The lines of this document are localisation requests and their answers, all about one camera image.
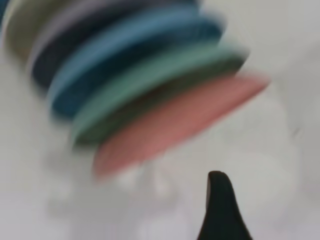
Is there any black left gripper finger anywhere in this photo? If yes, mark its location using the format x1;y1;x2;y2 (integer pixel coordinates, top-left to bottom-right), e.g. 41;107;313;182
196;170;253;240

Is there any pink round plate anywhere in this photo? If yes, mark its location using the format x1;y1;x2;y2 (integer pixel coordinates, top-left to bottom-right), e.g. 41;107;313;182
92;74;272;178

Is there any navy plate with lilac rim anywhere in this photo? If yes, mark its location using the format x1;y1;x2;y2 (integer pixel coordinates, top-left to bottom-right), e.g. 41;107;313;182
26;0;151;88

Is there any green round plate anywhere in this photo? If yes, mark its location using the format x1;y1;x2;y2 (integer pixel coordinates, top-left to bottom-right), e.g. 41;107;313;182
69;44;251;148

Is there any teal blue round plate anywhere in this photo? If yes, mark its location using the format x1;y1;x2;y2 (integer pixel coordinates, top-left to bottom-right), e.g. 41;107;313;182
48;4;225;121

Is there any beige round plate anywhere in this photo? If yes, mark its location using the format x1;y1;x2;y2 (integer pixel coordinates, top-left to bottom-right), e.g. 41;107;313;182
2;0;71;68

